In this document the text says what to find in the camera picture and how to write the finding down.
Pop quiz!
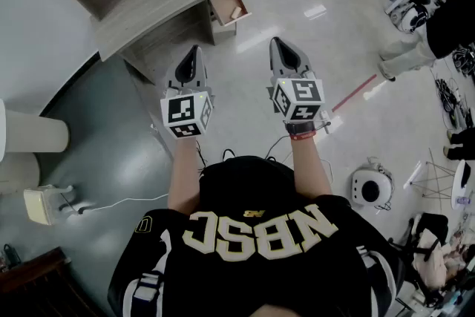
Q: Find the person's left forearm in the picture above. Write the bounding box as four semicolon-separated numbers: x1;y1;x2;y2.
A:
167;137;204;215

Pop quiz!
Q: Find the white floor cable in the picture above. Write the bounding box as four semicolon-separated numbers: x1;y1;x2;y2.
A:
76;192;170;215

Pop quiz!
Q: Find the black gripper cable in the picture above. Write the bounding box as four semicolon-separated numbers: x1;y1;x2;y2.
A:
194;139;209;176
221;134;294;163

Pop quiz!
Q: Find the pile of black cables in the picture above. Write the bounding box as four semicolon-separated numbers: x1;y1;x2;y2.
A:
433;76;469;131

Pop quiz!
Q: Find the white round robot vacuum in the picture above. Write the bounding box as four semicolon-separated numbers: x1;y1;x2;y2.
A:
350;163;395;208

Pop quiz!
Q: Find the wooden desk drawer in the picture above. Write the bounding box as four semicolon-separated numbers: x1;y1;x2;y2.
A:
206;0;253;28

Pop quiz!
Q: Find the red floor tape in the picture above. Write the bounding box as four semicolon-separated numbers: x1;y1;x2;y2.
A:
331;73;379;114

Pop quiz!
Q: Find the white round table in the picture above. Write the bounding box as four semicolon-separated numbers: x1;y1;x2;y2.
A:
450;158;473;204

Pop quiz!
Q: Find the black wristwatch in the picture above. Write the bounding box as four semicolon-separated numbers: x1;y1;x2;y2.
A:
284;120;317;135

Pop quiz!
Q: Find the black chair with clothes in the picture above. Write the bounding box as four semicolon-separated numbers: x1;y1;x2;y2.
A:
387;212;475;310

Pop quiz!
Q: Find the white cylindrical pillar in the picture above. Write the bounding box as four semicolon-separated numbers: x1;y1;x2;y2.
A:
0;98;71;163

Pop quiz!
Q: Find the person's right forearm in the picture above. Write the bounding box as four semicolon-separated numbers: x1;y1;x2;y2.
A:
288;121;333;198

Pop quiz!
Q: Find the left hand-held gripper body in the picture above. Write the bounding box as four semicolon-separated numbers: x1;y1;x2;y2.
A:
160;82;215;140

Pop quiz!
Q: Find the red wristband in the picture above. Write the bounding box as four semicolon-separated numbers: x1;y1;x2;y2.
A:
289;131;318;142

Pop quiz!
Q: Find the grey wooden desk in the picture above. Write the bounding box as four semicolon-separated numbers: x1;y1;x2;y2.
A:
45;0;253;85

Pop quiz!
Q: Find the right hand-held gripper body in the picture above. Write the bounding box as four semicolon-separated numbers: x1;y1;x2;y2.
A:
266;71;327;122

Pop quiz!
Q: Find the wire frame stand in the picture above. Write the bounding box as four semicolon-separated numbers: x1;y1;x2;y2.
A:
403;147;458;200

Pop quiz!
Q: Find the black lettered jersey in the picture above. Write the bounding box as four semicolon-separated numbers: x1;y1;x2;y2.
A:
107;154;406;317

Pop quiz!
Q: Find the dark wooden cabinet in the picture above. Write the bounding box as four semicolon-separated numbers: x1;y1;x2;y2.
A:
0;246;98;317

